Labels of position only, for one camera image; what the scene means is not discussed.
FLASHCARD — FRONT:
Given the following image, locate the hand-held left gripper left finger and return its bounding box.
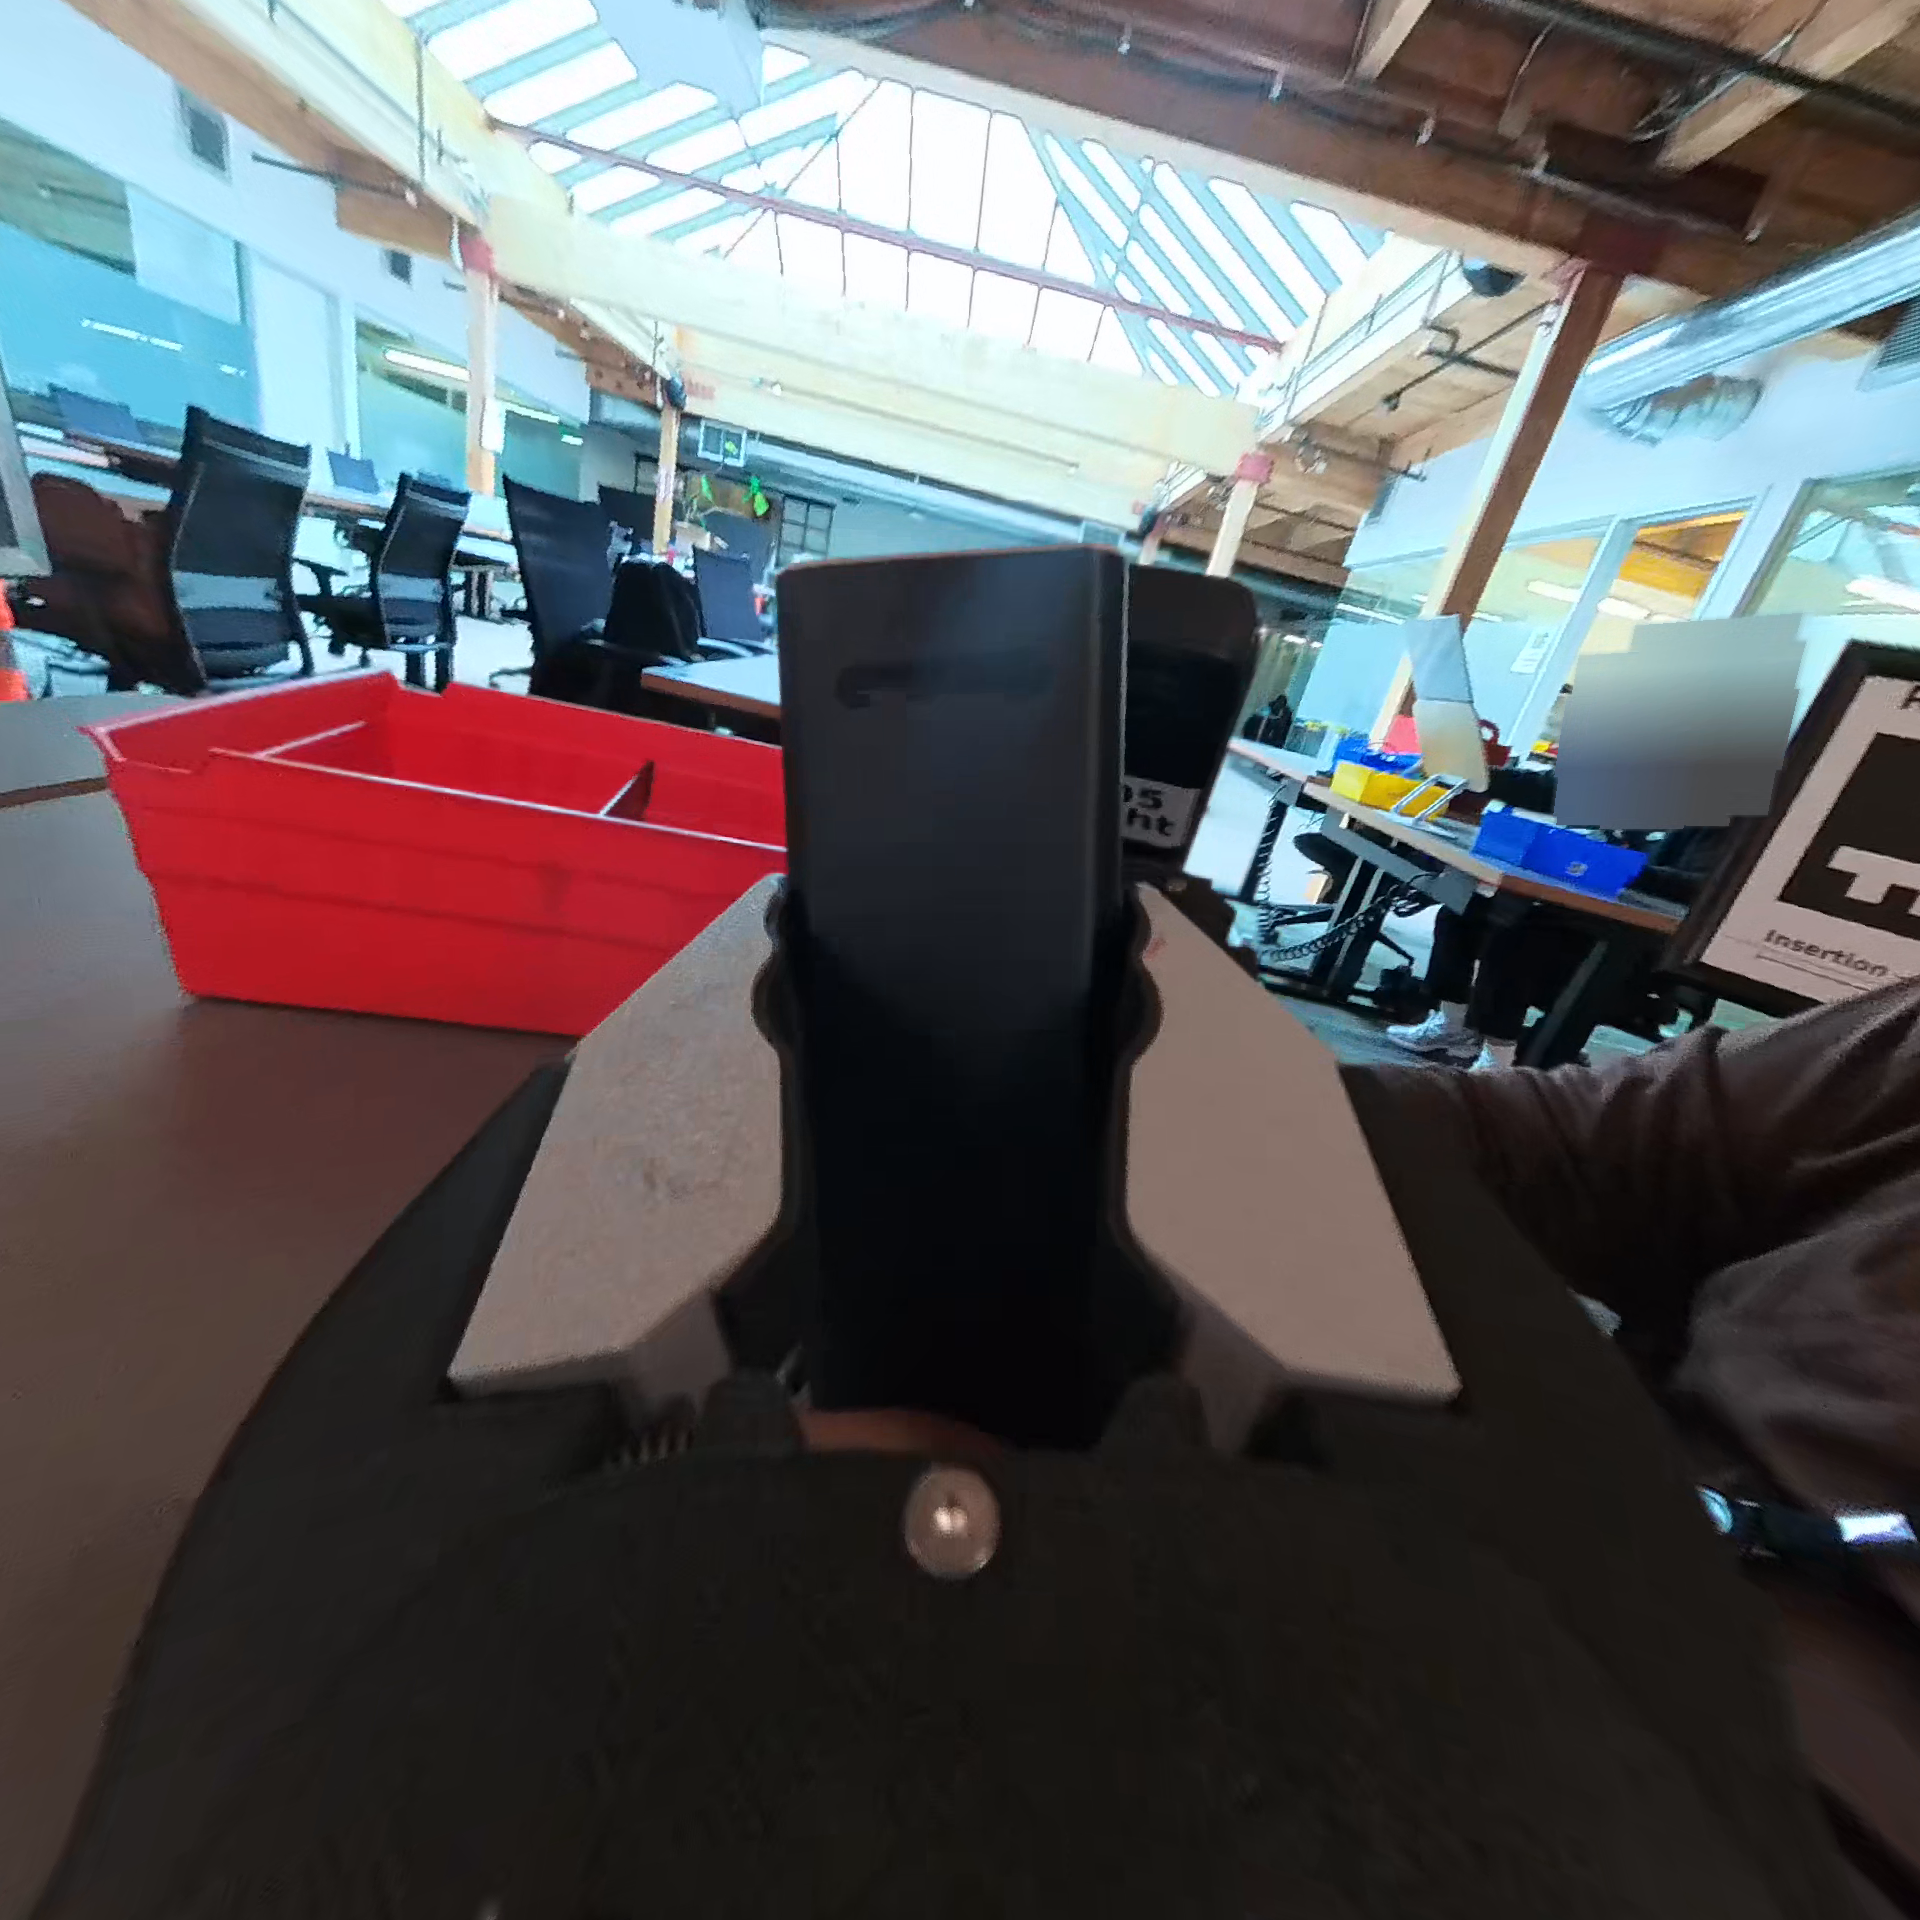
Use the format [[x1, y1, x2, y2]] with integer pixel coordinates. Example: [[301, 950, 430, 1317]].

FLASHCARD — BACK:
[[447, 879, 822, 1429]]

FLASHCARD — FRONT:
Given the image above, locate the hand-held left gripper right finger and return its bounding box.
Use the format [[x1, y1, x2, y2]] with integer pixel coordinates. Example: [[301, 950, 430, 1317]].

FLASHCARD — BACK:
[[1116, 886, 1462, 1452]]

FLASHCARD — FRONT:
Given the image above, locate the red plastic bin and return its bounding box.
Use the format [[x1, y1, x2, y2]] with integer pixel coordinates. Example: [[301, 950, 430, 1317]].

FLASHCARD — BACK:
[[80, 670, 791, 1037]]

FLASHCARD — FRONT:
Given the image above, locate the person's right forearm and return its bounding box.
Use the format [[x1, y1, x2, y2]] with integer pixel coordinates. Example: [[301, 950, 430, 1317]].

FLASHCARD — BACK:
[[1343, 982, 1920, 1501]]

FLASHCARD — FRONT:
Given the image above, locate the wooden top desk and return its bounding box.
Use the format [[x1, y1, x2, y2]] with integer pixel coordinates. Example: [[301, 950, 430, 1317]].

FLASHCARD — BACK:
[[1232, 736, 1689, 1052]]

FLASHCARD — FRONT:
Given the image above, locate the blue storage bin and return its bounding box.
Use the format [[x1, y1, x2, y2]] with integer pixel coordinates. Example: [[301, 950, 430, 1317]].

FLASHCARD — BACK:
[[1470, 805, 1643, 899]]

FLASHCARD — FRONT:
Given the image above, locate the black office chair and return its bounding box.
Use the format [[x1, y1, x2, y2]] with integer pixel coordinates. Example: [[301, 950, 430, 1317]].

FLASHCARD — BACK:
[[323, 475, 472, 694], [502, 478, 646, 709], [156, 405, 317, 697]]

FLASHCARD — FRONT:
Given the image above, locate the black white marker sign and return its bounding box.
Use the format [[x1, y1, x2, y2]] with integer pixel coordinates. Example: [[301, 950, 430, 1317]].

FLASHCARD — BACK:
[[1666, 643, 1920, 1004]]

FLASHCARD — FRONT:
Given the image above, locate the silver air duct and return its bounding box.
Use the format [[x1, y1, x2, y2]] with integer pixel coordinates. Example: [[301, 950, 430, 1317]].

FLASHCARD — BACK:
[[1580, 248, 1920, 444]]

